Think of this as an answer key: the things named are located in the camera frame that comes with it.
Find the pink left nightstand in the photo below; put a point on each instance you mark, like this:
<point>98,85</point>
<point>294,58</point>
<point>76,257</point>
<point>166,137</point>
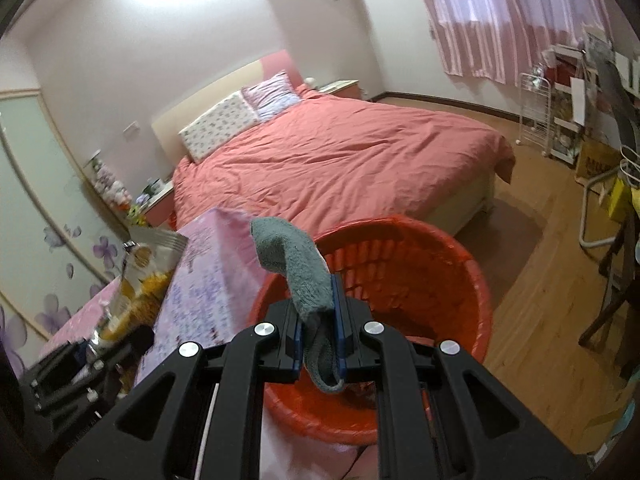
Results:
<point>159,208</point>

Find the sliding wardrobe with flower decals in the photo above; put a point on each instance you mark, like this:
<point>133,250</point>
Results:
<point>60,245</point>

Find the pink lavender print tablecloth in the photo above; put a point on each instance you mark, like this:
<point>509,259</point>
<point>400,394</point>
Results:
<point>209,301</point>

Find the dark wooden chair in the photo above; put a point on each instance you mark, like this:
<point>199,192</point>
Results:
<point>620,267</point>

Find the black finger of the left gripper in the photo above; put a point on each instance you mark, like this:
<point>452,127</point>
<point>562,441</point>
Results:
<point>65,393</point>

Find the white floral pillow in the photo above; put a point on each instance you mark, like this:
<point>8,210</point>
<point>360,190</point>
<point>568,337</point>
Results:
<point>218,125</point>

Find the plush toy bouquet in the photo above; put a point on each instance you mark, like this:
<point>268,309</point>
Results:
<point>114,193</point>

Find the pink striped curtain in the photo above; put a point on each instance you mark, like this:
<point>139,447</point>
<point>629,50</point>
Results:
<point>499,39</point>

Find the cardboard box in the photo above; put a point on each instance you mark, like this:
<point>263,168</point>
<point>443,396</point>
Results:
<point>595,158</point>

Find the yellow snack bag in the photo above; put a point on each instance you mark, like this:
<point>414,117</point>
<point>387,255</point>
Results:
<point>150,264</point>

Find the bed with coral duvet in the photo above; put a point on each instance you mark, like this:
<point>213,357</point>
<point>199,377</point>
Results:
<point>328,159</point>

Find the green fuzzy sock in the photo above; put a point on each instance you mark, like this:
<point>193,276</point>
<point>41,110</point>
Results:
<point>289,251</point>

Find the cluttered shelf unit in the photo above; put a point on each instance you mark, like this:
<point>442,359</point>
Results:
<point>595,94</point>

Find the white wire rack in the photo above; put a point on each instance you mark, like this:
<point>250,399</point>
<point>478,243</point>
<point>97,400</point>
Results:
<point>534,126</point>

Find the red plastic basket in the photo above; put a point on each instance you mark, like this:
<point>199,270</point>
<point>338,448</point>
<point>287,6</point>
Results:
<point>416,278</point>

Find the pink striped pillow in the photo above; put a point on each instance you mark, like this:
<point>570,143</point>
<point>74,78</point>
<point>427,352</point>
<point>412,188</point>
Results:
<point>271,97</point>

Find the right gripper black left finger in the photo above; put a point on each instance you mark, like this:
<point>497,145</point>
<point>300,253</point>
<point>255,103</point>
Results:
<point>198,415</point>

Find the white tube chair frame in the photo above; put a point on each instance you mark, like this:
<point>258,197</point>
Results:
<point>589,206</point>

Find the right nightstand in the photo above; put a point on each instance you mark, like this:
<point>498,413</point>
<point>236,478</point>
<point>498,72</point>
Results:
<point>344,88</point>

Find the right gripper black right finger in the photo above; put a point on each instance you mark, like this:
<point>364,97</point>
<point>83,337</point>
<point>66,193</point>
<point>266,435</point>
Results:
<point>441,414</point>

